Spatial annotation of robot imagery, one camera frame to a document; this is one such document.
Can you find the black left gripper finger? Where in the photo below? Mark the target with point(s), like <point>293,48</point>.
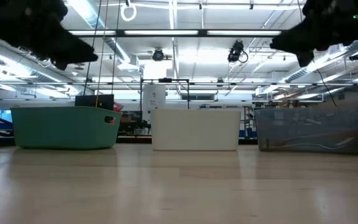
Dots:
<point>73,53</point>
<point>61,65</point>

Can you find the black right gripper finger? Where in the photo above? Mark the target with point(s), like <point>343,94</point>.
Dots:
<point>287,42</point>
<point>305,59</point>

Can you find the white plastic bin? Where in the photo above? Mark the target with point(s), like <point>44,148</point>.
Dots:
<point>197,129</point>

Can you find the black ceiling-mounted device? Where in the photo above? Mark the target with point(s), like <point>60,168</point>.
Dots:
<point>356,56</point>

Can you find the black monitor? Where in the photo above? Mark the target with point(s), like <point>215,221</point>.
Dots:
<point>89,101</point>

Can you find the black ceiling-mounted spotlight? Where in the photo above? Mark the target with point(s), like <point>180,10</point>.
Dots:
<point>158,55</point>
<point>236,51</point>

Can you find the teal plastic bin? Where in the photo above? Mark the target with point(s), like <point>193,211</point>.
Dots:
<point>64,127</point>

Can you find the blue white storage shelving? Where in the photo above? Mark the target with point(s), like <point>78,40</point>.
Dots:
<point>249,127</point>

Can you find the white wall vent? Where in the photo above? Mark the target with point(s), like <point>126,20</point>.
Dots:
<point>335,51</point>

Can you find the silver ceiling duct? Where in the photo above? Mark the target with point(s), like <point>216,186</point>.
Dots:
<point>117,51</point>

